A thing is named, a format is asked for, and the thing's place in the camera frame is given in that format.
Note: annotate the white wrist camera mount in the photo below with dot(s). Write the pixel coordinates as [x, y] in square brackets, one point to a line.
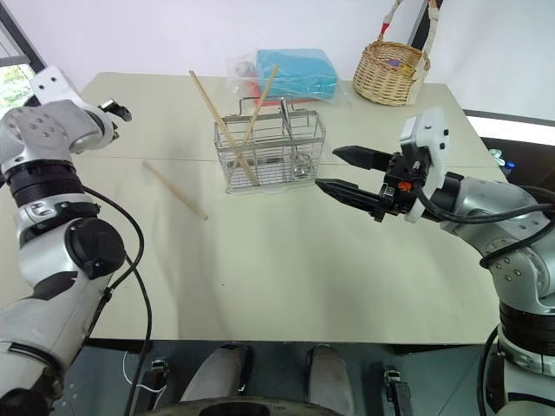
[429, 130]
[54, 84]

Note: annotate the clear plastic water bottle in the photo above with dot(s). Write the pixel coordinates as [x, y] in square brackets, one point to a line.
[503, 162]

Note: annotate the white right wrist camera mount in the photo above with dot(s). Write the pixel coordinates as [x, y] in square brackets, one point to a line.
[429, 130]

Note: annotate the dark rounded robot base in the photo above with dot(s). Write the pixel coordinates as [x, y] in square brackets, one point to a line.
[243, 408]

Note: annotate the metal spoon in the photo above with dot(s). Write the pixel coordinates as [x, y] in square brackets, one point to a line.
[284, 117]

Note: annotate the dark window frame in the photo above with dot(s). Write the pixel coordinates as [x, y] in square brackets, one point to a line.
[30, 41]

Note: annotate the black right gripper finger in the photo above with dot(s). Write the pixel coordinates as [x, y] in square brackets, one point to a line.
[351, 193]
[362, 157]

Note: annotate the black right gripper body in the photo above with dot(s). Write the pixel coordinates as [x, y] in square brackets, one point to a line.
[401, 186]

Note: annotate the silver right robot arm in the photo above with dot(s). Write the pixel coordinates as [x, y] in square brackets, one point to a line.
[490, 203]

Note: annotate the black side table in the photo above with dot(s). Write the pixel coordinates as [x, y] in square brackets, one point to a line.
[520, 130]

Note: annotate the wooden chopstick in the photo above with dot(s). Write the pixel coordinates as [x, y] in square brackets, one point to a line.
[175, 190]
[262, 99]
[212, 108]

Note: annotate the black metal bracket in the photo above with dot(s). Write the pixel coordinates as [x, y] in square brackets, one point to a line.
[396, 390]
[158, 367]

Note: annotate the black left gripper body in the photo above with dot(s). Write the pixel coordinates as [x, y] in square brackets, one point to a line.
[113, 110]

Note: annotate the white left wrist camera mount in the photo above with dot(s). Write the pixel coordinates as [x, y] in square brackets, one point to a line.
[54, 84]

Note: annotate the grey rounded leg cover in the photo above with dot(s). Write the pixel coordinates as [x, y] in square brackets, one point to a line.
[329, 377]
[217, 372]

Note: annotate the woven wicker basket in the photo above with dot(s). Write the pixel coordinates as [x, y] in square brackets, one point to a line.
[386, 80]

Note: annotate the folded blue cloth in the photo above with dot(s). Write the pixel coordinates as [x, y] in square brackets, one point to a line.
[295, 71]

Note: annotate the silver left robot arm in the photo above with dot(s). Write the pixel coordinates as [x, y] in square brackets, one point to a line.
[39, 260]

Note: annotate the clear plastic bag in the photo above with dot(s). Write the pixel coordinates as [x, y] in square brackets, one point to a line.
[236, 84]

